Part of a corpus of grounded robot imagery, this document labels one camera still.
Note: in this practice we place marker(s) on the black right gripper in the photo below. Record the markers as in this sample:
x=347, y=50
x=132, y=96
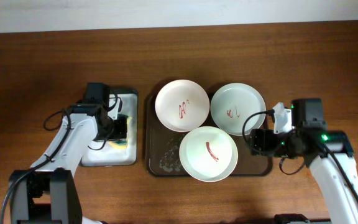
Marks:
x=254, y=142

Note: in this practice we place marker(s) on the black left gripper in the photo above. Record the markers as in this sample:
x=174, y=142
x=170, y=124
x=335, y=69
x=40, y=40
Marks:
x=120, y=127

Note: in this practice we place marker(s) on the yellow green sponge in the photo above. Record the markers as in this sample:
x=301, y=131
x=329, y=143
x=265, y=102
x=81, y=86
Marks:
x=121, y=143

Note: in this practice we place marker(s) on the pinkish white plate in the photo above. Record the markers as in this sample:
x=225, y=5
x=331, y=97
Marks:
x=182, y=105

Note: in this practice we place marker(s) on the white front plate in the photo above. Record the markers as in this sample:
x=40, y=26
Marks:
x=208, y=154

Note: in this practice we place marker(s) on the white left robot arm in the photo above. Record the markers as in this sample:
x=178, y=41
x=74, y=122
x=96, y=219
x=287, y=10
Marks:
x=46, y=192

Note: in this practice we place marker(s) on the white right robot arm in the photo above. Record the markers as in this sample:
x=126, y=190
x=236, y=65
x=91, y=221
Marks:
x=331, y=162

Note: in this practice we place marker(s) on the white soapy water tray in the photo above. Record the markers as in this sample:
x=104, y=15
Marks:
x=100, y=153

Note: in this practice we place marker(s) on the pale green plate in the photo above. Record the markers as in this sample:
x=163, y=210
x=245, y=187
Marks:
x=237, y=108

